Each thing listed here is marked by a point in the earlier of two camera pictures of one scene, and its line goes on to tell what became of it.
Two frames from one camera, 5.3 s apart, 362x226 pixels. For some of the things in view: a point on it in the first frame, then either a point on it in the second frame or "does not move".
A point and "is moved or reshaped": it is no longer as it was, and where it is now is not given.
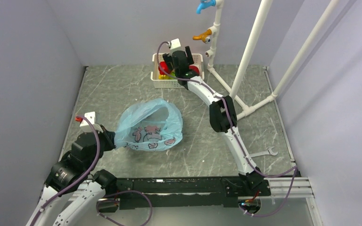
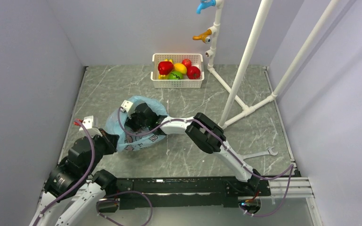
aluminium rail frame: x=293 y=187 does not move
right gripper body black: x=168 y=60 → x=135 y=123
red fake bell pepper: x=165 y=67 does not move
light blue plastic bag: x=149 y=125 is moved or reshaped
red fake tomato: x=194 y=68 does not move
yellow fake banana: x=163 y=77 does not move
